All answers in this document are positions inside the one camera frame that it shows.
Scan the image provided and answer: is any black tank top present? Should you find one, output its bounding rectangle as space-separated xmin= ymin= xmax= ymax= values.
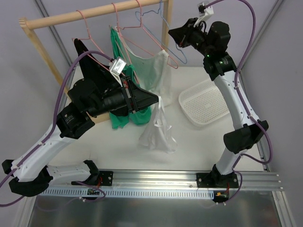
xmin=73 ymin=37 xmax=132 ymax=117

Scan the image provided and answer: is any pink wire hanger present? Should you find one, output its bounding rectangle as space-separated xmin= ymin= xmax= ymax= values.
xmin=76 ymin=10 xmax=123 ymax=87
xmin=108 ymin=2 xmax=140 ymax=85
xmin=116 ymin=0 xmax=178 ymax=69

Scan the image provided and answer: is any white tank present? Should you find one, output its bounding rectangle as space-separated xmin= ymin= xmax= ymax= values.
xmin=123 ymin=42 xmax=178 ymax=108
xmin=139 ymin=96 xmax=177 ymax=153

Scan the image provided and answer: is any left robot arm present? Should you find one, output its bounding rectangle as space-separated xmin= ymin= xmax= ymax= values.
xmin=2 ymin=77 xmax=160 ymax=197

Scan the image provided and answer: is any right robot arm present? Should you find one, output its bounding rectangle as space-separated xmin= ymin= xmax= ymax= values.
xmin=168 ymin=18 xmax=269 ymax=188

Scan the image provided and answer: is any green tank top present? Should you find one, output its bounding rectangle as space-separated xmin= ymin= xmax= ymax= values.
xmin=109 ymin=27 xmax=153 ymax=130

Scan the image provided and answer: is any white tank top on pink hanger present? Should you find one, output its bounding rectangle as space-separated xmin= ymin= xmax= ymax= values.
xmin=123 ymin=42 xmax=178 ymax=108

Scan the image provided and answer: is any white perforated plastic basket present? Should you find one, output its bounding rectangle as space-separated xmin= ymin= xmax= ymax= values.
xmin=178 ymin=79 xmax=229 ymax=127

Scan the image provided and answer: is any wooden clothes rack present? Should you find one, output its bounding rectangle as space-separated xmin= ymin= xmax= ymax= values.
xmin=18 ymin=0 xmax=174 ymax=123

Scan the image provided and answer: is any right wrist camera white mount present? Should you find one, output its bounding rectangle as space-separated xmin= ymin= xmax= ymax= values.
xmin=195 ymin=1 xmax=214 ymax=26

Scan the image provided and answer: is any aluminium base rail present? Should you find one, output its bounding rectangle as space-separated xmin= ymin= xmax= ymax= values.
xmin=110 ymin=170 xmax=284 ymax=191

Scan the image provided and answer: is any white slotted cable duct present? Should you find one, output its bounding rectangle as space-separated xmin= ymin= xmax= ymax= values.
xmin=41 ymin=187 xmax=214 ymax=200

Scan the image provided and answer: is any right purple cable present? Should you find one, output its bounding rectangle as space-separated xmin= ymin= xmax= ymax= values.
xmin=205 ymin=0 xmax=273 ymax=204

